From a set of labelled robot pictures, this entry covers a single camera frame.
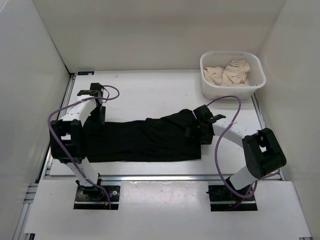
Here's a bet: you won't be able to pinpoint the aluminium right side rail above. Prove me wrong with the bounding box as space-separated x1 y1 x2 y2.
251 93 285 181

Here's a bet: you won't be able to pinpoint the aluminium left side rail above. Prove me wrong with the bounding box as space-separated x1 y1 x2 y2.
12 72 77 240

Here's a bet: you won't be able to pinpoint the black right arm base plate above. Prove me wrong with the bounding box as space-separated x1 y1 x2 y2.
206 185 258 212

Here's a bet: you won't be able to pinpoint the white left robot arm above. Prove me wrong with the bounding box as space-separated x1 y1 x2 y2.
47 83 106 200

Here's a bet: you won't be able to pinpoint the beige crumpled garment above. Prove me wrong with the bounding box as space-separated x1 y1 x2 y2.
203 59 251 87

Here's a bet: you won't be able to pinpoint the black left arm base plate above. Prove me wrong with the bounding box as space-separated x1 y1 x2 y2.
73 185 121 210

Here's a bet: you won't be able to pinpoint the black trousers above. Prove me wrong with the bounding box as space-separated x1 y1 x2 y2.
83 109 201 163

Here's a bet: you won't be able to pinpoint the white plastic basket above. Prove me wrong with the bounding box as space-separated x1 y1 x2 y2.
199 51 267 100

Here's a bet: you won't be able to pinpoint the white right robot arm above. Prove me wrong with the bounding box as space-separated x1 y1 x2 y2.
185 105 287 200

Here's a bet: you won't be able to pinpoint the aluminium table edge rail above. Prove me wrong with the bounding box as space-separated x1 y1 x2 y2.
43 173 283 182

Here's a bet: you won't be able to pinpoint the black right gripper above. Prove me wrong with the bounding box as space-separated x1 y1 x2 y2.
184 117 213 145

